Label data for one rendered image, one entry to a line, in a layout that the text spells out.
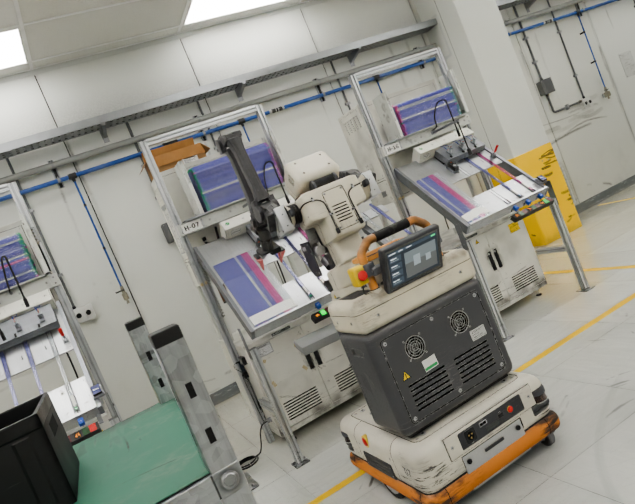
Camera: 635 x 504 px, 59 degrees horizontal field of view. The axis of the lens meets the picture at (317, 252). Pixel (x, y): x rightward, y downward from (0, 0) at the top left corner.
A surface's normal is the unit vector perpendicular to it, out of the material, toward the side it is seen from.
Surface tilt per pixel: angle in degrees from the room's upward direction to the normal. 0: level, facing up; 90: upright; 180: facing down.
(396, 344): 90
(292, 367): 90
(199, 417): 90
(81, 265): 90
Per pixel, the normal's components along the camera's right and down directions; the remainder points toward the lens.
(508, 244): 0.37, -0.09
